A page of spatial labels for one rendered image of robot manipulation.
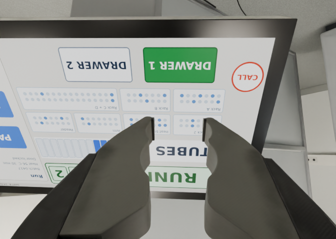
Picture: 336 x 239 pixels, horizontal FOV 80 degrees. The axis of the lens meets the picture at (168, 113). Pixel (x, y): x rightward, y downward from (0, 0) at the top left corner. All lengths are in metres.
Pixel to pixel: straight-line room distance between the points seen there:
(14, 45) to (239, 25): 0.28
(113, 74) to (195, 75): 0.11
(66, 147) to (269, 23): 0.34
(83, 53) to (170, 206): 1.03
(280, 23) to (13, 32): 0.32
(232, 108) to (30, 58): 0.28
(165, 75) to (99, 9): 0.21
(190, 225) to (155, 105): 1.08
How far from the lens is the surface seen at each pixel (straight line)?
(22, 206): 2.66
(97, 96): 0.31
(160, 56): 0.27
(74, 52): 0.30
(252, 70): 0.29
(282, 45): 0.29
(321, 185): 3.83
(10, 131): 0.41
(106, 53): 0.28
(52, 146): 0.39
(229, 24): 0.27
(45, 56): 0.32
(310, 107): 3.90
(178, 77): 0.27
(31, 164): 0.44
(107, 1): 0.44
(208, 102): 0.29
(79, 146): 0.37
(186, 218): 1.29
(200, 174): 0.37
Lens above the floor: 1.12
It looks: 12 degrees down
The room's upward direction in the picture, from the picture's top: 178 degrees counter-clockwise
